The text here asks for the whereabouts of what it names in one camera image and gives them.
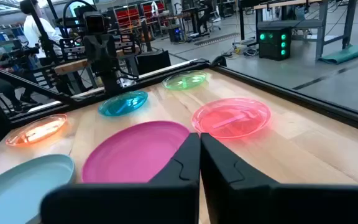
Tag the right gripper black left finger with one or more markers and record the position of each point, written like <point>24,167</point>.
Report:
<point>135,202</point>

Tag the large pale green plate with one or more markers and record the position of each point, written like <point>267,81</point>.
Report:
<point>11,193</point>

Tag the red bin shelf rack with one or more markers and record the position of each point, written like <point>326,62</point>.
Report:
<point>127,17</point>
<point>151,12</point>

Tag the black table frame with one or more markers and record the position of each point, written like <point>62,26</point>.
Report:
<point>291,96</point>

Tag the teal transparent plastic plate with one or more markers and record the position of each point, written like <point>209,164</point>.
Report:
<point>123,103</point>

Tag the gray metal workbench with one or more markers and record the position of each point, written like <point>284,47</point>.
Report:
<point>322,25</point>

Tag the orange transparent plastic plate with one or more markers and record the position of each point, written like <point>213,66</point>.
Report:
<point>36,130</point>

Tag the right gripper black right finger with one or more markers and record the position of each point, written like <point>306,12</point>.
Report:
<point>259,202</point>

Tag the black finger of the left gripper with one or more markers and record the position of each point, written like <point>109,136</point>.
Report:
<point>94,59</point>
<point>108,60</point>

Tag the teal floor mat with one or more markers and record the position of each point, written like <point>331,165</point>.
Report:
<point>350,53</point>

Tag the pink transparent plastic plate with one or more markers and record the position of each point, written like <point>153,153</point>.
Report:
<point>228,119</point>

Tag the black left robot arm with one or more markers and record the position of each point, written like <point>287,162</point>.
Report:
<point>109,82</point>

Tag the wooden workbench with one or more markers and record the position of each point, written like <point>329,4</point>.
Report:
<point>71,67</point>

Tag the green transparent plastic plate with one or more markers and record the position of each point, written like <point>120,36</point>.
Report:
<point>183,80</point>

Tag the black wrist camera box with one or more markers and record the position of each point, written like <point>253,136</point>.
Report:
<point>94,23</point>

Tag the black computer tower green lights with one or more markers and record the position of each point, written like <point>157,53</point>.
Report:
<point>272,49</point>

